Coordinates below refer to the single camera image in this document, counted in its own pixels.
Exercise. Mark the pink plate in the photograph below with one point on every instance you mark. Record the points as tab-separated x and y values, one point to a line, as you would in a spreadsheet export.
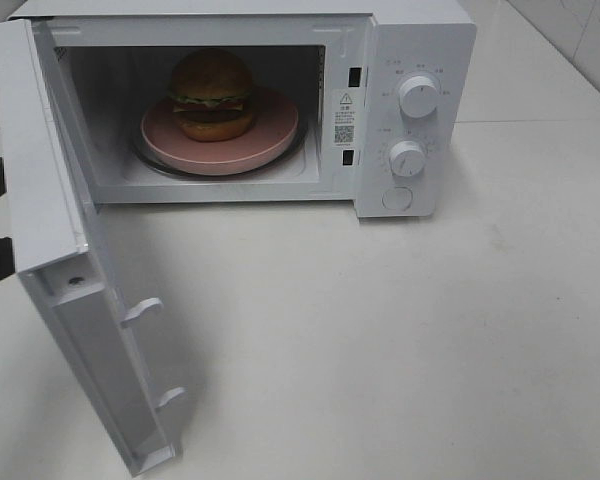
220	142

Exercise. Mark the warning label sticker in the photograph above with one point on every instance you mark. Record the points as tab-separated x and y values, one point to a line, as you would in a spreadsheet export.
343	114

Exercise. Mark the white control knob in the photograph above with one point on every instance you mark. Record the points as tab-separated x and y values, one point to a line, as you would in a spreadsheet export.
418	95
407	158

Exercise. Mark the toy burger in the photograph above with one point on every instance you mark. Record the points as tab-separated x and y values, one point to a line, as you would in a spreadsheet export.
211	93

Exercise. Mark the white microwave door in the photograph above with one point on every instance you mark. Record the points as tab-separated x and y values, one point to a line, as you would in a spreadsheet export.
61	257

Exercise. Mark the white door release button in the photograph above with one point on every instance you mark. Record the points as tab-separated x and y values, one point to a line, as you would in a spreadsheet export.
397	199

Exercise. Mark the glass turntable plate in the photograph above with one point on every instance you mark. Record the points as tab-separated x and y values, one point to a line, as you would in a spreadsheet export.
142	153

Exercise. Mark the white microwave oven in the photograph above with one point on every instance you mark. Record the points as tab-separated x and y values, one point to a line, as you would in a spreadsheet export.
116	57

